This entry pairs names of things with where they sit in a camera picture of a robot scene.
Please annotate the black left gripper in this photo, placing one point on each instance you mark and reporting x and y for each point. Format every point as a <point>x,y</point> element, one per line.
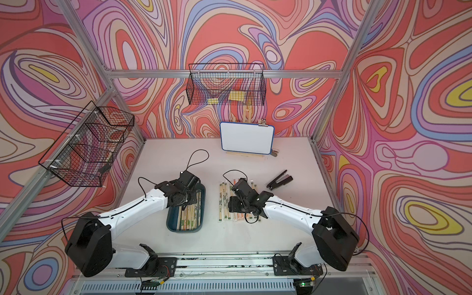
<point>194,194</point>

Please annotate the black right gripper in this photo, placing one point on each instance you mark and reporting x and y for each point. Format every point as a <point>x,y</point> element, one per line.
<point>233,205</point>

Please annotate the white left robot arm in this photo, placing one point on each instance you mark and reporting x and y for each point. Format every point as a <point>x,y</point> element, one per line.
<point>92,247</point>

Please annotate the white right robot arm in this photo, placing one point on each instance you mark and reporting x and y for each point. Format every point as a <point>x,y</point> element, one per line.
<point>335,240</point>

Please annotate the teal plastic storage box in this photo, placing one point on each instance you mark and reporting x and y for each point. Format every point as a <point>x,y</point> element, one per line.
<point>190,219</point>

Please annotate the black stapler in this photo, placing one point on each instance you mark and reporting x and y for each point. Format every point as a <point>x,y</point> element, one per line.
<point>281,180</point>

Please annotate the small white whiteboard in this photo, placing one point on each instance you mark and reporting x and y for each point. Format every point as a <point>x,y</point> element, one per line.
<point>247,138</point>

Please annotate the wooden whiteboard stand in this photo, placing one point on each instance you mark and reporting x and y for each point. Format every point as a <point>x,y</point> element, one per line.
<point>247,114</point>

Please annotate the black wire basket left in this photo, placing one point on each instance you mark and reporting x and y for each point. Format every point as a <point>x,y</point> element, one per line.
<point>84,153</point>

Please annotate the black wire basket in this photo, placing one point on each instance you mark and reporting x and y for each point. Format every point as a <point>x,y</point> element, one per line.
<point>84,153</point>
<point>226,84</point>

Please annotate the black wire basket back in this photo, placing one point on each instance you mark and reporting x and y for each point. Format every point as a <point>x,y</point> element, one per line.
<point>226,84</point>

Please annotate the aluminium frame post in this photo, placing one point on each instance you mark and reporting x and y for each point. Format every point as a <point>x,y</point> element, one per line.
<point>83,38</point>

